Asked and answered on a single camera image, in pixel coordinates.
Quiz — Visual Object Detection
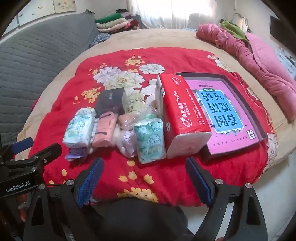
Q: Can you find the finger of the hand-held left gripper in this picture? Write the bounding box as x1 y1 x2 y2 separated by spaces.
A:
0 137 34 160
7 143 63 171

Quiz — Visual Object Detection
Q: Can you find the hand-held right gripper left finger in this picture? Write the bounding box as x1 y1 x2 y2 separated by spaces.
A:
23 157 104 241

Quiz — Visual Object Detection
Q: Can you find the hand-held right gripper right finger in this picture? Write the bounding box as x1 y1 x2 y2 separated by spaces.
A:
186 157 269 241

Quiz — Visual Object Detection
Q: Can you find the pink cloth packet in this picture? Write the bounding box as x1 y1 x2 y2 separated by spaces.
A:
92 111 117 147

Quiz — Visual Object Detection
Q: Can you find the grey box tray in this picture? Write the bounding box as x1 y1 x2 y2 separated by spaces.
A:
175 72 268 161

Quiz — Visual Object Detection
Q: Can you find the red floral blanket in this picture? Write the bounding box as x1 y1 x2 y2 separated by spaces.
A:
28 47 277 204

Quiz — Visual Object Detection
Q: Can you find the purple wrapped item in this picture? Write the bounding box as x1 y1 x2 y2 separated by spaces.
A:
65 146 87 161

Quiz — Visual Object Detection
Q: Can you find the blue floral tissue packet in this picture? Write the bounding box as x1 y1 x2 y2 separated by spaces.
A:
62 108 96 149

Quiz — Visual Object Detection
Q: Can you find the purple item in plastic bag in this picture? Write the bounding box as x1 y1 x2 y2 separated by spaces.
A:
116 130 139 158

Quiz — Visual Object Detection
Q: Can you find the white fluffy item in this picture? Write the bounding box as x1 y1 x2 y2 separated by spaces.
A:
113 125 123 149

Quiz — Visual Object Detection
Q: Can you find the green floral tissue packet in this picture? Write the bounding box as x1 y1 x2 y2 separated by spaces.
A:
134 118 167 164

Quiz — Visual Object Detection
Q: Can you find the peach sponge in plastic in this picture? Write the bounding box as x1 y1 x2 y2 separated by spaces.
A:
118 113 141 132

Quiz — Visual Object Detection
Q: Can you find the red tissue pack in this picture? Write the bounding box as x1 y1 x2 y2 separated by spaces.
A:
155 75 213 159

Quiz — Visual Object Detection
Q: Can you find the pink book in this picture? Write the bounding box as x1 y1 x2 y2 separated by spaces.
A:
185 79 260 155

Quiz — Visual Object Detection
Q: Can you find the black box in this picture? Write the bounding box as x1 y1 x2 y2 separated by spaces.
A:
94 88 126 118

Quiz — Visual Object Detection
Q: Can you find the grey quilted sofa cover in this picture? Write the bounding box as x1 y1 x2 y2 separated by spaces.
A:
0 9 100 149

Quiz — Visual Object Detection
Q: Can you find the blue patterned cloth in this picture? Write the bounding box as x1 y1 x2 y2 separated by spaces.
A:
89 32 112 48

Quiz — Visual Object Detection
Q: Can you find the pink quilt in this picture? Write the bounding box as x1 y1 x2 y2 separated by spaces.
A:
196 23 296 123

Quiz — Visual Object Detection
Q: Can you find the stack of folded clothes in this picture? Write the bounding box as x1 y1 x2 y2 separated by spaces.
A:
95 9 144 35

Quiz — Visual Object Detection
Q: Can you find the painted wardrobe door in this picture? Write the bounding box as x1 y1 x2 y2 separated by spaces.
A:
17 0 129 26

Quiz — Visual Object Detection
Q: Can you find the beige bed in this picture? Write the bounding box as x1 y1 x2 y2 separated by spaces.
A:
18 28 296 167

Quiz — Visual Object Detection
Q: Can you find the green cloth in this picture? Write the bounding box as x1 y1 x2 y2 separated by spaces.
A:
220 20 249 43

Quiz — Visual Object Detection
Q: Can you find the white metal headboard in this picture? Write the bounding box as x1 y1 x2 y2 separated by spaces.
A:
231 13 251 33

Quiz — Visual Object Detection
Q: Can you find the black television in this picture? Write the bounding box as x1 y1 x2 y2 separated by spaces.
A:
270 16 296 50

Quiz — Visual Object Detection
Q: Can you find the white curtain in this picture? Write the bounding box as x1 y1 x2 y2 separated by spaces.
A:
127 0 218 29

